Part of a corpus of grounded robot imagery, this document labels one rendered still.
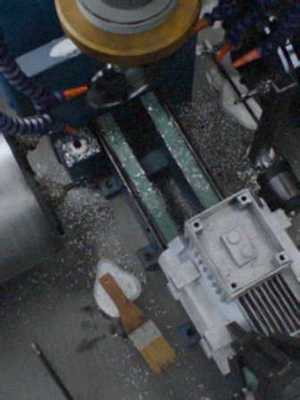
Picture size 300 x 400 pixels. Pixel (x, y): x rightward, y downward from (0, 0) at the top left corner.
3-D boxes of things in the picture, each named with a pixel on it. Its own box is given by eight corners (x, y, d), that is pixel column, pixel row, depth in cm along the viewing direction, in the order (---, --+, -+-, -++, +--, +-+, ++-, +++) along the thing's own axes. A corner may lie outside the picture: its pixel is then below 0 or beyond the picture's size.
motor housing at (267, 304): (157, 272, 112) (156, 244, 94) (253, 218, 115) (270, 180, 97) (220, 380, 106) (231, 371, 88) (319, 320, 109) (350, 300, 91)
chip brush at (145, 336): (92, 284, 124) (91, 283, 123) (114, 269, 125) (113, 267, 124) (157, 377, 118) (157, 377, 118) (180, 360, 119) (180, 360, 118)
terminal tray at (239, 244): (180, 237, 98) (182, 222, 91) (242, 202, 100) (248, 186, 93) (223, 307, 95) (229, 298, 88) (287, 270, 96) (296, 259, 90)
